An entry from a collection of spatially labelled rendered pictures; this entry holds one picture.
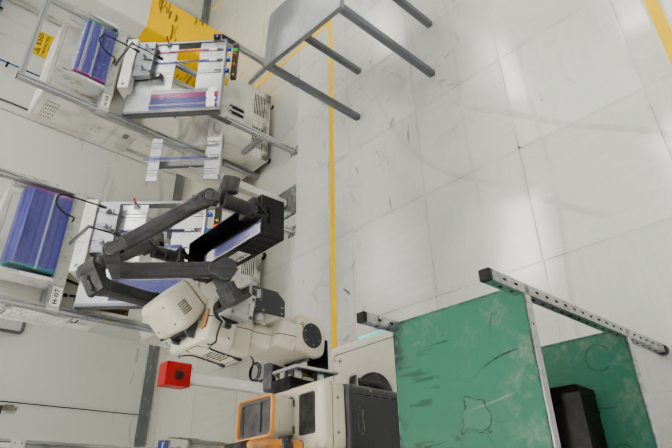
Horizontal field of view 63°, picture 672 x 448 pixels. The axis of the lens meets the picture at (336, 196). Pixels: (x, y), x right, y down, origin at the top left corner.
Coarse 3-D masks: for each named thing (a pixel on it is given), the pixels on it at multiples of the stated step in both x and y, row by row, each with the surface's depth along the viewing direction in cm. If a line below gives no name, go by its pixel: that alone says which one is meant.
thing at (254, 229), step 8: (256, 224) 226; (240, 232) 234; (248, 232) 229; (256, 232) 224; (232, 240) 237; (240, 240) 232; (216, 248) 245; (224, 248) 240; (232, 248) 235; (208, 256) 249; (216, 256) 243
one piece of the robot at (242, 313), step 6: (246, 300) 196; (252, 300) 198; (234, 306) 191; (240, 306) 193; (246, 306) 196; (252, 306) 197; (222, 312) 190; (228, 312) 189; (234, 312) 190; (240, 312) 193; (246, 312) 194; (252, 312) 196; (228, 318) 193; (234, 318) 192; (240, 318) 192; (246, 318) 193
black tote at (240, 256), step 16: (272, 208) 218; (224, 224) 237; (240, 224) 237; (272, 224) 214; (208, 240) 250; (224, 240) 249; (256, 240) 214; (272, 240) 215; (192, 256) 250; (224, 256) 226; (240, 256) 226
